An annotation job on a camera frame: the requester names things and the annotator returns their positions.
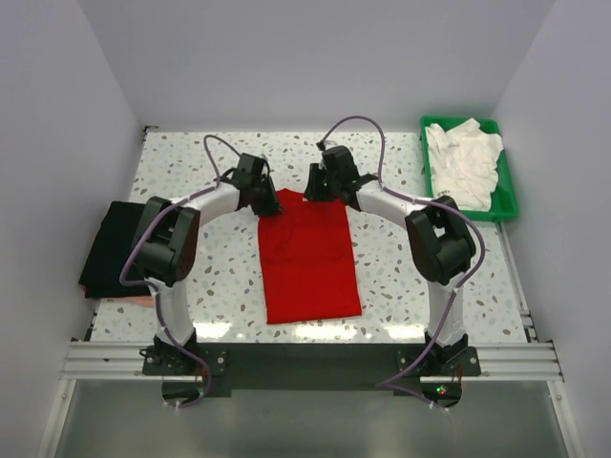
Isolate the aluminium frame rail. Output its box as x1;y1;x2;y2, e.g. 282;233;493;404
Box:
61;223;561;380

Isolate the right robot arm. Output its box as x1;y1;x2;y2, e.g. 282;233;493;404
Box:
305;141;485;385

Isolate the white t-shirt in bin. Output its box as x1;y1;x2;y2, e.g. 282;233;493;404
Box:
425;118;503;212

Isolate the red t-shirt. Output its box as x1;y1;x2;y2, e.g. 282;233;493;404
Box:
258;189;362;324

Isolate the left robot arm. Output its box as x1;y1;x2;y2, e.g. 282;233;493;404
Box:
130;154;282;375

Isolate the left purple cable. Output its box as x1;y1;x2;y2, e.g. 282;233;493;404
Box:
117;134;244;409

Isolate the black folded t-shirt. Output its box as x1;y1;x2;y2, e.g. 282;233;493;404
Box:
78;201;150;299

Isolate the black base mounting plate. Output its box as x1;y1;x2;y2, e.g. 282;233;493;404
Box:
139;341;481;406

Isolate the pink folded t-shirt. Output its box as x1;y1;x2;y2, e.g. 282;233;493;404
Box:
129;296;155;308

